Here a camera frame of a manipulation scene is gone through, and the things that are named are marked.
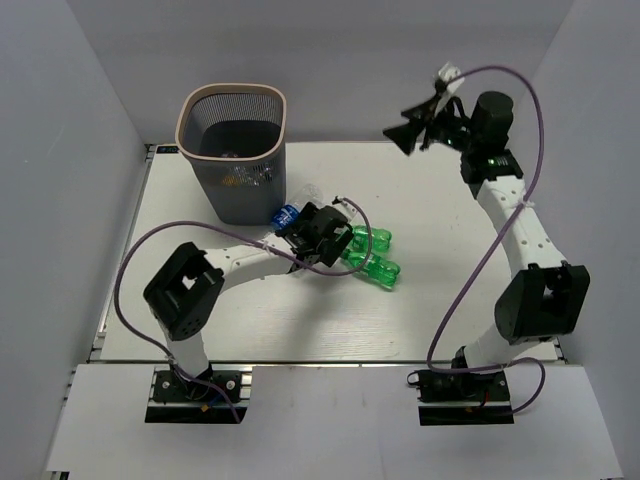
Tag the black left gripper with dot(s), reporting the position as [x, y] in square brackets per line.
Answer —
[334, 248]

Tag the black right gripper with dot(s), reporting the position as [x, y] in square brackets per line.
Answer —
[405, 135]

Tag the green plastic bottle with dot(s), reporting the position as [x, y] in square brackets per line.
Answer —
[378, 239]
[376, 270]

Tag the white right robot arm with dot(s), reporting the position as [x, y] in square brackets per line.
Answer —
[546, 293]

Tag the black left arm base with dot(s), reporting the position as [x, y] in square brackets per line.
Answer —
[173, 400]

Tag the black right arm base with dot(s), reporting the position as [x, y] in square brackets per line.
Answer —
[462, 400]

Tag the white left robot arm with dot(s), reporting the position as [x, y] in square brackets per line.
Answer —
[183, 293]

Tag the grey mesh waste bin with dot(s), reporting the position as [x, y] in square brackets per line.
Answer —
[233, 136]

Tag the clear bottle blue label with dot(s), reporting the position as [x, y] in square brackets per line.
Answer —
[295, 204]

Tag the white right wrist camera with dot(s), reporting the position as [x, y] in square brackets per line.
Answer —
[448, 79]

